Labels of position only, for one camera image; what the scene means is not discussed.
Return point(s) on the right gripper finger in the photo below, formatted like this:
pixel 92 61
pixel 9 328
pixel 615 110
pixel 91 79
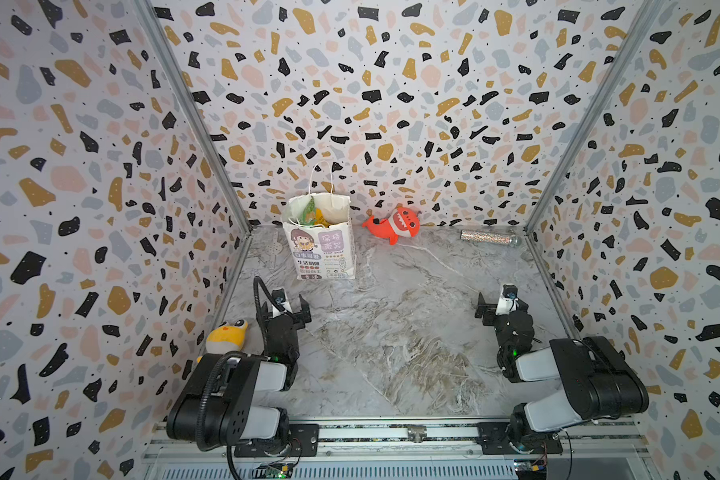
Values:
pixel 520 305
pixel 483 311

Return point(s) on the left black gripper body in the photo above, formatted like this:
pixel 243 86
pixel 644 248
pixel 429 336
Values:
pixel 289 315

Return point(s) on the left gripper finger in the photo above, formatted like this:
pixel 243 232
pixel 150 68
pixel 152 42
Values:
pixel 263 314
pixel 304 313

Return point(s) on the white printed paper bag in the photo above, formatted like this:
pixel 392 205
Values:
pixel 321 253

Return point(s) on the yellow chips packet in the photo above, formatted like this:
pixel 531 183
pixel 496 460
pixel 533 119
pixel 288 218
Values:
pixel 320 220

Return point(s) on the green snack packet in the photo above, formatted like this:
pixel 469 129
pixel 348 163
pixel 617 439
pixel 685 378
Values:
pixel 309 213

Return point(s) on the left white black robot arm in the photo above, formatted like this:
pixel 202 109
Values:
pixel 216 407

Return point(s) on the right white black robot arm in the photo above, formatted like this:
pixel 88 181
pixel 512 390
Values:
pixel 595 381

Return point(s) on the yellow plush toy red dress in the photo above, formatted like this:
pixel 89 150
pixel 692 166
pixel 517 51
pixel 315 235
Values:
pixel 227 338

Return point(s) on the clear glitter plastic bottle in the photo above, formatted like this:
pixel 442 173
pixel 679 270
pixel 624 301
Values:
pixel 492 237

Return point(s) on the red shark plush toy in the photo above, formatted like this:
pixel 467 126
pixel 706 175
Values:
pixel 403 222

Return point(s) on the green circuit board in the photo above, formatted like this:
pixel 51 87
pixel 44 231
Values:
pixel 273 471

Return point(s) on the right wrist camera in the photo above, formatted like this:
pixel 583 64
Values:
pixel 508 299

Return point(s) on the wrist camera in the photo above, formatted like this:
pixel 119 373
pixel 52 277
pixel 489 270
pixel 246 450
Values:
pixel 282 304
pixel 508 299

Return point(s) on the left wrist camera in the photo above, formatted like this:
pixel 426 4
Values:
pixel 282 304

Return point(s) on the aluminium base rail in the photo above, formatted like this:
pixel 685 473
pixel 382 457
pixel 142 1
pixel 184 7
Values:
pixel 420 448

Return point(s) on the right corner aluminium post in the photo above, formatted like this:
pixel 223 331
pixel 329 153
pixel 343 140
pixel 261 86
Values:
pixel 644 18

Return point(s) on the corner aluminium post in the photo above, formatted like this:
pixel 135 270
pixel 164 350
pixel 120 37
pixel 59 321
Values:
pixel 644 18
pixel 163 52

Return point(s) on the left corner aluminium post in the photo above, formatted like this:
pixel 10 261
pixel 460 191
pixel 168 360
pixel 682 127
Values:
pixel 163 52

